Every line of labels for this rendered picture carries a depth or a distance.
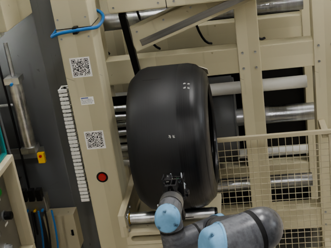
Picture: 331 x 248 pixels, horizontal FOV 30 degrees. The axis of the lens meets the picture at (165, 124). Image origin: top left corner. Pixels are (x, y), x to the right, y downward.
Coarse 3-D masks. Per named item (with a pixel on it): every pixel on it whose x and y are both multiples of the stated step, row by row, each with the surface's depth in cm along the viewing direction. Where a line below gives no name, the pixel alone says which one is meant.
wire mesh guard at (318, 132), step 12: (288, 132) 270; (300, 132) 269; (312, 132) 268; (324, 132) 268; (228, 156) 278; (252, 156) 276; (228, 168) 280; (300, 168) 276; (312, 168) 276; (228, 180) 282; (312, 180) 278; (300, 192) 281; (276, 204) 284; (300, 204) 283; (288, 216) 286; (324, 228) 287; (324, 240) 289
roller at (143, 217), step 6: (186, 210) 236; (192, 210) 235; (198, 210) 235; (204, 210) 234; (210, 210) 234; (216, 210) 234; (132, 216) 238; (138, 216) 238; (144, 216) 237; (150, 216) 237; (186, 216) 235; (192, 216) 234; (198, 216) 234; (204, 216) 234; (132, 222) 238; (138, 222) 238; (144, 222) 238; (150, 222) 238
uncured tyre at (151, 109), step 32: (192, 64) 232; (128, 96) 224; (160, 96) 217; (192, 96) 215; (128, 128) 218; (160, 128) 213; (192, 128) 212; (160, 160) 214; (192, 160) 213; (160, 192) 220; (192, 192) 220
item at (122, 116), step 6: (114, 96) 285; (120, 96) 284; (126, 96) 284; (114, 102) 285; (120, 102) 285; (114, 108) 273; (120, 108) 273; (120, 114) 274; (120, 120) 274; (120, 126) 276; (120, 132) 276; (126, 132) 276; (120, 138) 279; (126, 138) 278; (126, 144) 280; (126, 150) 279; (126, 156) 282; (126, 162) 282
